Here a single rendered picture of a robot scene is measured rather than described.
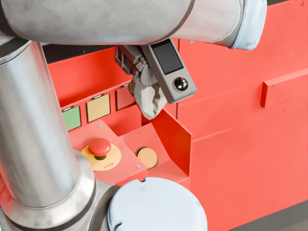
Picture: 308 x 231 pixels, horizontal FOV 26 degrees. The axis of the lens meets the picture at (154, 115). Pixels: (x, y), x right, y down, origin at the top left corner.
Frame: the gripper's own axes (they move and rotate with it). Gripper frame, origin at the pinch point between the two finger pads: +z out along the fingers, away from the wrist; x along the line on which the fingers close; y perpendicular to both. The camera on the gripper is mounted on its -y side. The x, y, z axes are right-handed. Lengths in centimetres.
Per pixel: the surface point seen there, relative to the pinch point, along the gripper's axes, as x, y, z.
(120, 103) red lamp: 0.7, 9.7, 4.7
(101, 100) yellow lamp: 4.5, 9.9, 2.1
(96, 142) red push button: 10.2, 2.3, 3.1
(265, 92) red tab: -43, 14, 26
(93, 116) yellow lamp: 6.5, 9.6, 5.0
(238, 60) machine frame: -35.3, 17.0, 15.3
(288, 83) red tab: -49, 12, 25
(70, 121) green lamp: 11.2, 9.7, 4.0
